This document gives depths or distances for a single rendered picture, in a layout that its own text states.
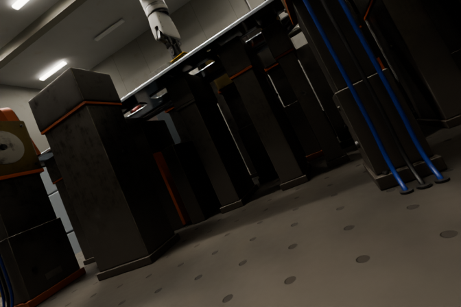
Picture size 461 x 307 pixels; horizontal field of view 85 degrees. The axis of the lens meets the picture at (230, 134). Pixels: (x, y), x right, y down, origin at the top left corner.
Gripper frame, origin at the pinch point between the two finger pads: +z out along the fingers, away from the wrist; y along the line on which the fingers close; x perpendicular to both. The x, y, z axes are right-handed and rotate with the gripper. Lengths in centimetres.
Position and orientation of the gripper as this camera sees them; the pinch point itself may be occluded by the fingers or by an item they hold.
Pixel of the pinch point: (175, 52)
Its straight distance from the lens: 99.8
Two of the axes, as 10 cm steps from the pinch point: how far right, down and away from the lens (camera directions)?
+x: 7.9, -4.1, -4.7
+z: 4.2, 9.0, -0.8
